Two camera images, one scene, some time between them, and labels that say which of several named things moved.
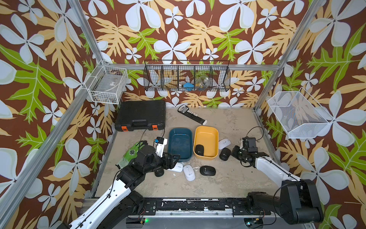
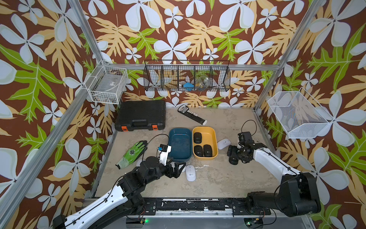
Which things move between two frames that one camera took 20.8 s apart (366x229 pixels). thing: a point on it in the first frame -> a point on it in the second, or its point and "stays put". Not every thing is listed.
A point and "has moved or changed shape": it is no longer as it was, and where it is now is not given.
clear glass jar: (202, 82) stays put
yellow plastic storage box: (208, 137) stays put
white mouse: (224, 143) stays put
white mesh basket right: (299, 115) stays put
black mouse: (159, 172) has moved or changed shape
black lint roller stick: (184, 110) stays put
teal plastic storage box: (180, 141) stays put
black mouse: (199, 150) -> (207, 150)
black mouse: (207, 170) -> (233, 160)
